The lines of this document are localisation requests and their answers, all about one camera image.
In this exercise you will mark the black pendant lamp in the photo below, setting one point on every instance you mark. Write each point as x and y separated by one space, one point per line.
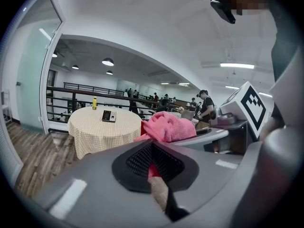
75 67
109 72
54 55
107 62

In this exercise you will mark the frosted glass door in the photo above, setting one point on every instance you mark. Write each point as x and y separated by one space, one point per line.
33 79

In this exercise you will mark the person's right forearm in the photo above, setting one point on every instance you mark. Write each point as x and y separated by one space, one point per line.
270 129

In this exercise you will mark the pink cloth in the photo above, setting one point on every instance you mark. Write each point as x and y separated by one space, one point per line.
166 127

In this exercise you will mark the person's black shirt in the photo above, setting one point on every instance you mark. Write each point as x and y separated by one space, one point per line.
285 56

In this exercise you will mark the white shelf rack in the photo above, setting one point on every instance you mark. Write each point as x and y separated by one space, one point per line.
6 106

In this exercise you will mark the grey keypad device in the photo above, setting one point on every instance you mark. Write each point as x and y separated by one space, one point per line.
107 116

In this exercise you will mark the round table with checked tablecloth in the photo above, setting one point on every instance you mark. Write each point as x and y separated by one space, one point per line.
99 136

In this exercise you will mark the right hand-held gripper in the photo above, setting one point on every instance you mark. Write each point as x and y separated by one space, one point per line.
251 108

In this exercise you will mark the dark framed window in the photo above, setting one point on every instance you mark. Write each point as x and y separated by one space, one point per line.
51 78

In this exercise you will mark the black head-mounted camera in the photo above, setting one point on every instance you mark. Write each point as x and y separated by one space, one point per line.
221 6

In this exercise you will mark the yellow bottle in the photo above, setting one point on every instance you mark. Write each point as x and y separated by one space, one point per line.
94 103

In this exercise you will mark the dark railing with wooden handrail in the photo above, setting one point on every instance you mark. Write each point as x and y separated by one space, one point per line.
73 101

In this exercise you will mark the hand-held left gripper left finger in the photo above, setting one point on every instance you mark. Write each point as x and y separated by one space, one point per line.
95 186

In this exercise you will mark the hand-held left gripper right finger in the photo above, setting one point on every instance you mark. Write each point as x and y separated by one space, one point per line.
209 174

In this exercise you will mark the white ceiling strip light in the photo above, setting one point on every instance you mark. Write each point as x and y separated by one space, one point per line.
237 65
231 87
264 94
184 83

